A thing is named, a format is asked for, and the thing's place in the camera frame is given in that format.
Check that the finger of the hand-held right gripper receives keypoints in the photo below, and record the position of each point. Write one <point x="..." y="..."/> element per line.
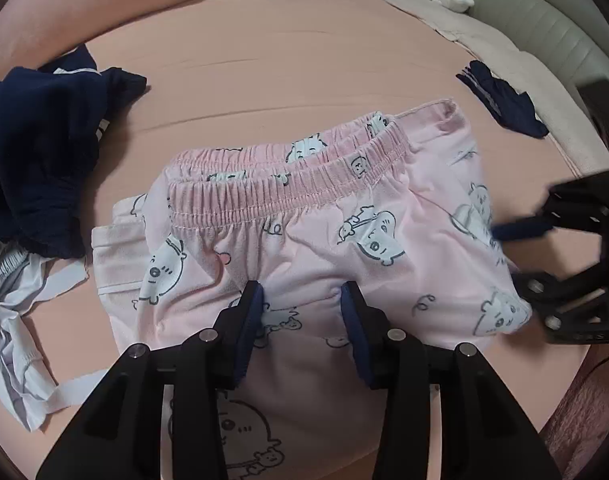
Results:
<point x="559" y="300"/>
<point x="522" y="227"/>

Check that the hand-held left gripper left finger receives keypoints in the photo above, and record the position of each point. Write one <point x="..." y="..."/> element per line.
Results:
<point x="248" y="330"/>

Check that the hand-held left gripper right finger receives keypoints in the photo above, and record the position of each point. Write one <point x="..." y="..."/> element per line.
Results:
<point x="352" y="330"/>

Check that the pink cartoon print pants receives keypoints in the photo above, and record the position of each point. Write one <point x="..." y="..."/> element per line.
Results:
<point x="309" y="240"/>

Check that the small navy garment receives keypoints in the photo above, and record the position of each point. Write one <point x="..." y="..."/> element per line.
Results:
<point x="509" y="105"/>

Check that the grey padded headboard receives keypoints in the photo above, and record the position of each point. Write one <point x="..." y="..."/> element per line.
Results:
<point x="534" y="10"/>

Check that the beige blanket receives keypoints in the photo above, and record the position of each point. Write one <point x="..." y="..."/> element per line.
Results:
<point x="484" y="30"/>

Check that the peach bed sheet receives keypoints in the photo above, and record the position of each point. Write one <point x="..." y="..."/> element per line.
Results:
<point x="284" y="80"/>

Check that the grey cloth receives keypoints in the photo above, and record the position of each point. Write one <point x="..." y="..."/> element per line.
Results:
<point x="2" y="260"/>

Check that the navy white striped garment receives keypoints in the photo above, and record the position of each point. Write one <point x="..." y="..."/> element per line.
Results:
<point x="39" y="150"/>

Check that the pink pillow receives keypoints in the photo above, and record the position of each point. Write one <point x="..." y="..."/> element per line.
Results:
<point x="84" y="5"/>

